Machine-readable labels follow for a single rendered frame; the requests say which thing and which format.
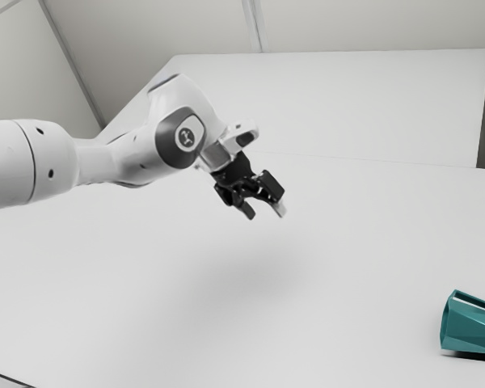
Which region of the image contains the teal faceted mug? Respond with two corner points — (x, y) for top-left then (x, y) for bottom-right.
(439, 289), (485, 357)

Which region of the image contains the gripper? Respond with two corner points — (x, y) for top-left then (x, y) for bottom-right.
(210, 150), (289, 221)

